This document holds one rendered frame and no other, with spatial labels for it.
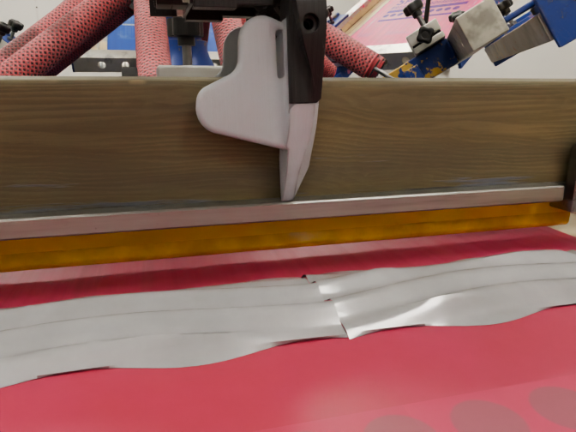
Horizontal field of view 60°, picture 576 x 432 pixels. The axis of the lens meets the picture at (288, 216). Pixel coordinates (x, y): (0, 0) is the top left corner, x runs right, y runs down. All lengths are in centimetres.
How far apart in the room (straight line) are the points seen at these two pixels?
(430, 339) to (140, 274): 16
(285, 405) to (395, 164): 17
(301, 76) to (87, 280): 15
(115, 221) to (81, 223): 2
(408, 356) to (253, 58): 15
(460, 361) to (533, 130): 19
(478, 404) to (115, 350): 13
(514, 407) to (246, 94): 17
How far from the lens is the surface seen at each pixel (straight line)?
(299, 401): 17
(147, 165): 27
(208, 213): 26
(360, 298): 23
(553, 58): 310
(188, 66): 55
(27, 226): 27
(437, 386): 19
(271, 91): 25
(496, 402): 19
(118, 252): 29
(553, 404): 19
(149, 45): 79
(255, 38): 26
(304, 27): 26
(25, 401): 19
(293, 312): 22
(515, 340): 23
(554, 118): 36
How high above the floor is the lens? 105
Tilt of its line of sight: 14 degrees down
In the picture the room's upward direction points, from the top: straight up
